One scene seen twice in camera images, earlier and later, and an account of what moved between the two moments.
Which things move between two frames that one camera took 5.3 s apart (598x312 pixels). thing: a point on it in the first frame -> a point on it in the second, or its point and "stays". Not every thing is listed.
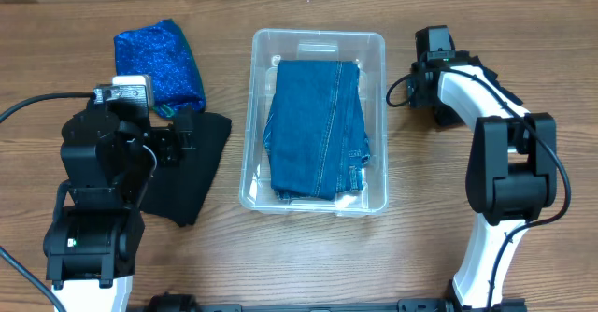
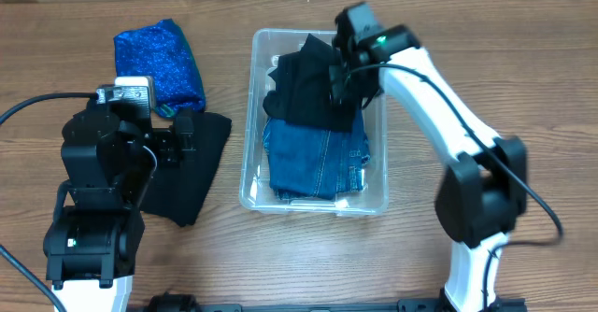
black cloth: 470,58 -> 302,92
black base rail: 192,303 stays
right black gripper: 418,85 -> 341,81
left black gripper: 185,128 stays
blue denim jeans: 315,134 stays
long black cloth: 176,191 stays
